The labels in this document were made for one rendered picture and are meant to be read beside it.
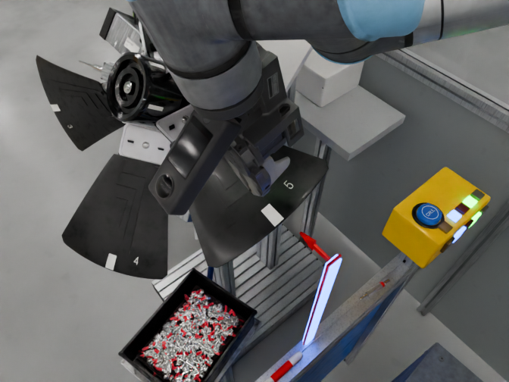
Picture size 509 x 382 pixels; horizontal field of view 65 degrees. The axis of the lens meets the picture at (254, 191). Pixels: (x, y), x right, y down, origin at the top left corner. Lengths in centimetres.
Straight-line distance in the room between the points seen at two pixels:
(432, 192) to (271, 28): 59
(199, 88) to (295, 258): 151
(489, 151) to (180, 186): 97
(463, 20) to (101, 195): 66
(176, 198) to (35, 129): 235
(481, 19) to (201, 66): 22
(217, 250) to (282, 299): 115
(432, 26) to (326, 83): 82
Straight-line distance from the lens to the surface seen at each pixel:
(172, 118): 72
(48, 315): 197
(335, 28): 26
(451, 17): 38
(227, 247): 58
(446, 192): 82
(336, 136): 116
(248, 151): 41
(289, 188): 58
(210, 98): 34
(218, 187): 61
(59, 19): 370
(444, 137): 128
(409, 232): 77
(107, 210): 82
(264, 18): 26
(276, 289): 173
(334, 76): 119
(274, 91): 40
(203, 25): 28
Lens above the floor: 166
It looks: 52 degrees down
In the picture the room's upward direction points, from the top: straight up
